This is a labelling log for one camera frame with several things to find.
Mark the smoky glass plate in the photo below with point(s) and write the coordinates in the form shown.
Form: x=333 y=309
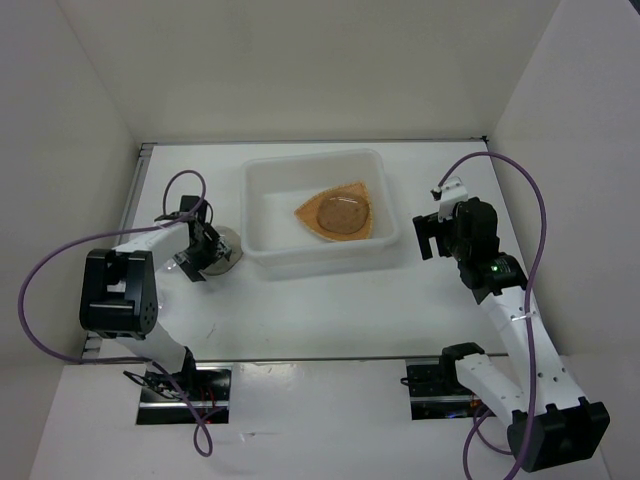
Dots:
x=232 y=240
x=343 y=213

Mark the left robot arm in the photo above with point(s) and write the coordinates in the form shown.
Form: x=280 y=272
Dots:
x=168 y=361

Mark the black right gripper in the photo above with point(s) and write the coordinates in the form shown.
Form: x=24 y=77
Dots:
x=428 y=226

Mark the woven bamboo fan tray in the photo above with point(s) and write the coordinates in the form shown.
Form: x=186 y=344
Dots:
x=306 y=213

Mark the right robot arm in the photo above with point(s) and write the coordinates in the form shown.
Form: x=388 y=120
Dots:
x=548 y=419

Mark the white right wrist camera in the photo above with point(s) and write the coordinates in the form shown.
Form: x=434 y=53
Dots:
x=447 y=196

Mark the translucent white plastic bin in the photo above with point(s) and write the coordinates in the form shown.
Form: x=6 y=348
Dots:
x=273 y=188

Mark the aluminium table edge rail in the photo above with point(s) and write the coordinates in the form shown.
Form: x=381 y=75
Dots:
x=118 y=294

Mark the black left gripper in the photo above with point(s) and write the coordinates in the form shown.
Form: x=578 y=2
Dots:
x=217 y=248

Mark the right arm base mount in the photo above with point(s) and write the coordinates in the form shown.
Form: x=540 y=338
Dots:
x=430 y=397

